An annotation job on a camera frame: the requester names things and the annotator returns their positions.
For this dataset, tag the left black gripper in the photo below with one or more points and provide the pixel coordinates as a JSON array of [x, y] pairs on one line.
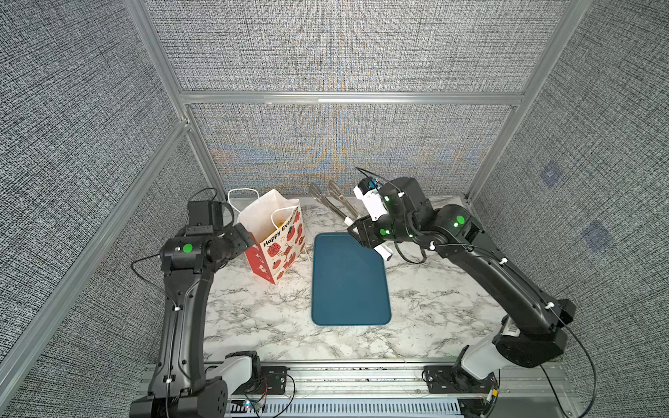
[[239, 236]]

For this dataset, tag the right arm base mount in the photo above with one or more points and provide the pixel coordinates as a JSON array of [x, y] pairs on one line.
[[446, 379]]

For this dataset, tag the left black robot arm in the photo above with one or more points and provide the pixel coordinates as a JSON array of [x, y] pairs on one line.
[[210, 239]]

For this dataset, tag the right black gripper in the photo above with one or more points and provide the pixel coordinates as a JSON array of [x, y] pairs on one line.
[[370, 232]]

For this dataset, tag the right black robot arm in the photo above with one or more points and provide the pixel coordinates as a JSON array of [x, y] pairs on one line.
[[533, 330]]

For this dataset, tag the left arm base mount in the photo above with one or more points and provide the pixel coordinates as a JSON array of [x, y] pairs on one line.
[[257, 378]]

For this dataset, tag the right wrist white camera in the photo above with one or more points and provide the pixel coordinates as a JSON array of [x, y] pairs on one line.
[[367, 192]]

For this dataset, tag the teal rectangular tray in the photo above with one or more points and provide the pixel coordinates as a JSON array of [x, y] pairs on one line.
[[350, 286]]

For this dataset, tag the red white paper gift bag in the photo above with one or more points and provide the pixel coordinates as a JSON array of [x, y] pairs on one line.
[[277, 229]]

